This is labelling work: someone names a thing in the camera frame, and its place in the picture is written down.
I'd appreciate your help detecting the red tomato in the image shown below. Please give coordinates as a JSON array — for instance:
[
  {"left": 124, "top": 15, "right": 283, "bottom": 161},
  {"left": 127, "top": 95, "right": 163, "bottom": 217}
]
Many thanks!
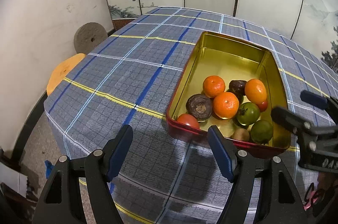
[
  {"left": 257, "top": 100, "right": 268, "bottom": 112},
  {"left": 176, "top": 113, "right": 199, "bottom": 129}
]

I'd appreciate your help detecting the green tomato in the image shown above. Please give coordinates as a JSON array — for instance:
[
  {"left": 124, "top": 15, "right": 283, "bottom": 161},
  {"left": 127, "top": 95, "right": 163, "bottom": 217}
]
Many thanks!
[
  {"left": 236, "top": 102, "right": 261, "bottom": 126},
  {"left": 250, "top": 120, "right": 273, "bottom": 144}
]

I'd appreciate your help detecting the green tomato front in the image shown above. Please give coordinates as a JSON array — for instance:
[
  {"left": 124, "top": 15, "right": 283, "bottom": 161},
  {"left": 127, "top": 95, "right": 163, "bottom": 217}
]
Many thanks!
[{"left": 236, "top": 102, "right": 261, "bottom": 126}]

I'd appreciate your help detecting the smooth orange kumquat fruit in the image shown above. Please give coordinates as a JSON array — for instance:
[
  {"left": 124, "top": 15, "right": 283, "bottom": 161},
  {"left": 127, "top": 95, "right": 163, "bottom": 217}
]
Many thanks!
[{"left": 245, "top": 78, "right": 267, "bottom": 104}]

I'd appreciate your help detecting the small brown kiwi fruit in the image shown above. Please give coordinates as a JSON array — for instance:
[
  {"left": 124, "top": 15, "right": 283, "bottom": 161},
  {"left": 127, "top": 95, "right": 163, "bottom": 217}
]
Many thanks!
[{"left": 231, "top": 128, "right": 250, "bottom": 142}]

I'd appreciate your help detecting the dark passion fruit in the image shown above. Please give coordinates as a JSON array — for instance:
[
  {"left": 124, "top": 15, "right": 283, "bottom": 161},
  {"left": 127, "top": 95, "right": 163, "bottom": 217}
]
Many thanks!
[
  {"left": 229, "top": 80, "right": 247, "bottom": 96},
  {"left": 186, "top": 94, "right": 213, "bottom": 122}
]

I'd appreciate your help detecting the large mandarin orange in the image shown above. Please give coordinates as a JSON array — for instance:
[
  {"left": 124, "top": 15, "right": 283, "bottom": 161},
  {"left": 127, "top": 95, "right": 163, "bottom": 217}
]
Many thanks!
[{"left": 213, "top": 92, "right": 240, "bottom": 119}]

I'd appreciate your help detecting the dark passion fruit front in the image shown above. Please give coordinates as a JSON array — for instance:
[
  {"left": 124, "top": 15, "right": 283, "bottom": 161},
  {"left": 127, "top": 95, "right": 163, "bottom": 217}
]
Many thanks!
[{"left": 186, "top": 94, "right": 213, "bottom": 122}]

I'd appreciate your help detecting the person's right hand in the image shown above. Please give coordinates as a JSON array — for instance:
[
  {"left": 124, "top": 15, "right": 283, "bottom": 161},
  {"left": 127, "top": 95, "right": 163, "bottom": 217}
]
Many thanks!
[{"left": 304, "top": 172, "right": 337, "bottom": 210}]

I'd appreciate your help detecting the blue cloth on floor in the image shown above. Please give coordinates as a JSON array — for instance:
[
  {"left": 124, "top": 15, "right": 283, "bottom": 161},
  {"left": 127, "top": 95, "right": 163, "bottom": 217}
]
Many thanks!
[{"left": 44, "top": 160, "right": 54, "bottom": 179}]

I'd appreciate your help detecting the red gold toffee tin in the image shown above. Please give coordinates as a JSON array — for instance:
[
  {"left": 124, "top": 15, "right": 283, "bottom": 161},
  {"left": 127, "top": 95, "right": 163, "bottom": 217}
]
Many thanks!
[{"left": 166, "top": 31, "right": 291, "bottom": 158}]

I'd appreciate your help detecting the orange wooden stool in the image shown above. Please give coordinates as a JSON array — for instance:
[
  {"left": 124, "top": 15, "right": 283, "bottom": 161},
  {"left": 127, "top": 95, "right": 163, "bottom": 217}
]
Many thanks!
[{"left": 46, "top": 53, "right": 86, "bottom": 96}]

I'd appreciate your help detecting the round grey millstone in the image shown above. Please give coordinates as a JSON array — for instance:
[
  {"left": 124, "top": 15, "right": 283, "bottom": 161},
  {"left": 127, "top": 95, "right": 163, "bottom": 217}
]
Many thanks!
[{"left": 73, "top": 22, "right": 108, "bottom": 54}]

